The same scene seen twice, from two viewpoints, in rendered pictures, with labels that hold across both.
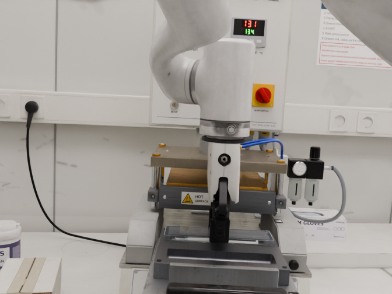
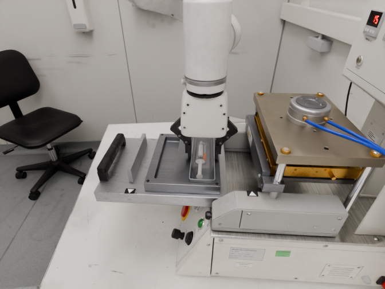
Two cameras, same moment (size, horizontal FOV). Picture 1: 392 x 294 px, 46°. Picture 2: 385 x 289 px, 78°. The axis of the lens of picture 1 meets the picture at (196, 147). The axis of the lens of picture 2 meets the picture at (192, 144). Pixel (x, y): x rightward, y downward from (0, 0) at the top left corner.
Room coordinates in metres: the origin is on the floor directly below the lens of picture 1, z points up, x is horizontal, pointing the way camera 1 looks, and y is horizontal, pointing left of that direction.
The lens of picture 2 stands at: (0.77, -0.51, 1.36)
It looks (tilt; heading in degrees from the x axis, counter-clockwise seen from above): 35 degrees down; 94
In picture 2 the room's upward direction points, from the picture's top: straight up
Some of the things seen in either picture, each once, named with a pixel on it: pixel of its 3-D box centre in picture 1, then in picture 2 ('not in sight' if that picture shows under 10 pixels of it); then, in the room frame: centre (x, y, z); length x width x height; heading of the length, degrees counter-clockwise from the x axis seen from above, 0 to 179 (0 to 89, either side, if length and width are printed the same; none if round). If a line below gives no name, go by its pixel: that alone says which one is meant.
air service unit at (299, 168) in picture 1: (303, 175); not in sight; (1.11, -0.27, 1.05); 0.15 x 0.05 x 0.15; 90
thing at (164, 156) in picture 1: (224, 163); (321, 133); (1.02, -0.07, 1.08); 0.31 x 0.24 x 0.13; 90
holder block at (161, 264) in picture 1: (219, 253); (185, 159); (0.72, -0.05, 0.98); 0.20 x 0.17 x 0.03; 90
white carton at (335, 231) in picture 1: (305, 223); not in sight; (1.44, -0.37, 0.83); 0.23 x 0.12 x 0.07; 90
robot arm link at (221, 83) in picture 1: (224, 79); (207, 37); (0.77, -0.04, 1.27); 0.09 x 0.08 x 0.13; 67
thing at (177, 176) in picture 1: (219, 173); (301, 137); (0.98, -0.05, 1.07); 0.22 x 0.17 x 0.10; 90
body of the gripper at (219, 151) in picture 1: (222, 165); (204, 109); (0.77, -0.05, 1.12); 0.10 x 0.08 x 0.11; 0
